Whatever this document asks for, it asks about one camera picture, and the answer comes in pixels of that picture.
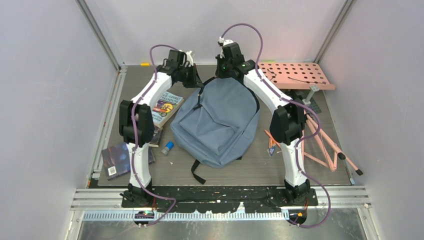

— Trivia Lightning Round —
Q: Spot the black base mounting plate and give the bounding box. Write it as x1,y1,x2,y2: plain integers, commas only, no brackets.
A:
120,185,318,214

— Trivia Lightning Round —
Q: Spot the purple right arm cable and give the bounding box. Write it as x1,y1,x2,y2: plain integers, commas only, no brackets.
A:
218,23,332,229

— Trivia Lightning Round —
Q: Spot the orange triangular sticker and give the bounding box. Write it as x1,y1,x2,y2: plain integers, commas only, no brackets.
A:
268,137,277,148

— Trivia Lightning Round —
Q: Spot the pink perforated music stand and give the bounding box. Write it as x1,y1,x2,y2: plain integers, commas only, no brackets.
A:
259,62,363,176

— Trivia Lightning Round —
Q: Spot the orange pencil left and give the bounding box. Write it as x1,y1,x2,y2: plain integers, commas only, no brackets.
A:
264,129,276,142

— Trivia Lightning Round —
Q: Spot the dark Tale of Two Cities book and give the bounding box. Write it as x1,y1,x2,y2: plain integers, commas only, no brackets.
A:
149,126,164,148

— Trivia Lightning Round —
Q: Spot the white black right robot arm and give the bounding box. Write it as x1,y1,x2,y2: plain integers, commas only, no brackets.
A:
216,40,311,205

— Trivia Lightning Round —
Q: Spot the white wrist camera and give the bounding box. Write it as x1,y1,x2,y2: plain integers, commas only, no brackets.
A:
217,36,234,47
183,50,194,68

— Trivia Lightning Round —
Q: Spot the blue capped glue stick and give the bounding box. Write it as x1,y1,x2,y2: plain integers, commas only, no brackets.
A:
161,141,174,156

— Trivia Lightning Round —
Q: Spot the grey lego plate with post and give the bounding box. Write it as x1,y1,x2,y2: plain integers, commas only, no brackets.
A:
293,85,322,114

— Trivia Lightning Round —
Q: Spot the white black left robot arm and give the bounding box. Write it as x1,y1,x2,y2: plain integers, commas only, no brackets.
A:
119,49,203,207

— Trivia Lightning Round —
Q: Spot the dark blue galaxy cover book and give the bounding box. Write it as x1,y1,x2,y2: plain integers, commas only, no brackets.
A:
101,142,152,186

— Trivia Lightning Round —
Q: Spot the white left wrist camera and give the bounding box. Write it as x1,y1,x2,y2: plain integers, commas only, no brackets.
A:
183,50,194,68

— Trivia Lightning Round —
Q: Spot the colourful treehouse paperback book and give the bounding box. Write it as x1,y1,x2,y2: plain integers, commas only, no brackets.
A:
151,91,185,128

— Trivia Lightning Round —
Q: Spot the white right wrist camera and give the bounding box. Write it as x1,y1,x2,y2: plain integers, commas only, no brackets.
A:
217,36,234,47

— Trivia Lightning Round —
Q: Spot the blue grey student backpack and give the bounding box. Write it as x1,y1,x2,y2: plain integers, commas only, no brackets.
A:
170,77,260,184

